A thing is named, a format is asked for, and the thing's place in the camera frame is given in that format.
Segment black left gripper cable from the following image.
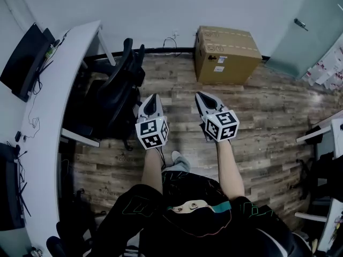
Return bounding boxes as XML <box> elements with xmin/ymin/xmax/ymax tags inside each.
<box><xmin>155</xmin><ymin>146</ymin><xmax>166</xmax><ymax>172</ymax></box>

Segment black computer monitor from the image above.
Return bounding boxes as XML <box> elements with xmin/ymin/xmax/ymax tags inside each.
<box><xmin>0</xmin><ymin>142</ymin><xmax>32</xmax><ymax>231</ymax></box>
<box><xmin>0</xmin><ymin>22</ymin><xmax>56</xmax><ymax>103</ymax></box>

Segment person's right forearm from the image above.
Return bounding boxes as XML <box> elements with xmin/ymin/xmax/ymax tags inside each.
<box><xmin>215</xmin><ymin>140</ymin><xmax>245</xmax><ymax>201</ymax></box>

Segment black wall cable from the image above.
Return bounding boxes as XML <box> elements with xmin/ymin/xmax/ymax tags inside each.
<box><xmin>162</xmin><ymin>36</ymin><xmax>184</xmax><ymax>57</ymax></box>

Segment small green desk device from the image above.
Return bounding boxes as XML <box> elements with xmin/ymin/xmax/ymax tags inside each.
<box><xmin>44</xmin><ymin>43</ymin><xmax>61</xmax><ymax>61</ymax></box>

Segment thin black desk cable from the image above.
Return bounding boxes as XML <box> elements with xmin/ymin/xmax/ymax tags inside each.
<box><xmin>23</xmin><ymin>86</ymin><xmax>41</xmax><ymax>140</ymax></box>

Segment black chair with armrests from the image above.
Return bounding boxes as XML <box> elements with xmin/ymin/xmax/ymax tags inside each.
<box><xmin>296</xmin><ymin>151</ymin><xmax>338</xmax><ymax>206</ymax></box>

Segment person's black face mask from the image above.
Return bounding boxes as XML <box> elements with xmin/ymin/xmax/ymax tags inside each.
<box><xmin>163</xmin><ymin>206</ymin><xmax>233</xmax><ymax>238</ymax></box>

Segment large brown cardboard box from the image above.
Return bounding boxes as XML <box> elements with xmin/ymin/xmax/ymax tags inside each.
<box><xmin>195</xmin><ymin>25</ymin><xmax>263</xmax><ymax>85</ymax></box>

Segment person's black printed shirt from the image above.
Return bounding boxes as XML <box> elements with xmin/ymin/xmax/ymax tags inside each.
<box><xmin>92</xmin><ymin>171</ymin><xmax>297</xmax><ymax>257</ymax></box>

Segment black baseboard strip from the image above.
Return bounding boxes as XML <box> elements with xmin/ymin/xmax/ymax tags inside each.
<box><xmin>85</xmin><ymin>46</ymin><xmax>270</xmax><ymax>62</ymax></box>

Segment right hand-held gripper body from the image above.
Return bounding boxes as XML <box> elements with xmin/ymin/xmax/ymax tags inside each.
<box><xmin>199</xmin><ymin>107</ymin><xmax>240</xmax><ymax>143</ymax></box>

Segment white papers on wall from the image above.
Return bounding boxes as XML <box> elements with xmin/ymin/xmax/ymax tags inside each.
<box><xmin>302</xmin><ymin>44</ymin><xmax>343</xmax><ymax>90</ymax></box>

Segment person's left forearm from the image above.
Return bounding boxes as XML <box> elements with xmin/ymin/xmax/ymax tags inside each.
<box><xmin>141</xmin><ymin>146</ymin><xmax>164</xmax><ymax>196</ymax></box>

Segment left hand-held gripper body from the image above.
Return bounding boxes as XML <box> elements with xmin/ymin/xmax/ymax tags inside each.
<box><xmin>135</xmin><ymin>114</ymin><xmax>169</xmax><ymax>150</ymax></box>

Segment black office chair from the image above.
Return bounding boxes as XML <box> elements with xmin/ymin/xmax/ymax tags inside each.
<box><xmin>63</xmin><ymin>37</ymin><xmax>147</xmax><ymax>152</ymax></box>

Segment person's grey trouser leg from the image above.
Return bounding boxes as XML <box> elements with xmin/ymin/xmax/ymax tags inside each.
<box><xmin>165</xmin><ymin>155</ymin><xmax>191</xmax><ymax>173</ymax></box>

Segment metal door handle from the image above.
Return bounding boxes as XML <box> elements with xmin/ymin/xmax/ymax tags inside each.
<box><xmin>294</xmin><ymin>18</ymin><xmax>309</xmax><ymax>32</ymax></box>

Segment white curved desk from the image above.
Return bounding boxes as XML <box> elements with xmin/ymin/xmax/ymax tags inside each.
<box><xmin>0</xmin><ymin>20</ymin><xmax>116</xmax><ymax>257</ymax></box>

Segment frosted glass door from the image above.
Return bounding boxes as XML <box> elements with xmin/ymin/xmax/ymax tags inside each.
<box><xmin>265</xmin><ymin>0</ymin><xmax>343</xmax><ymax>80</ymax></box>

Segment white side desk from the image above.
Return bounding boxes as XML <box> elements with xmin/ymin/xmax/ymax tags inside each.
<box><xmin>294</xmin><ymin>115</ymin><xmax>343</xmax><ymax>254</ymax></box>

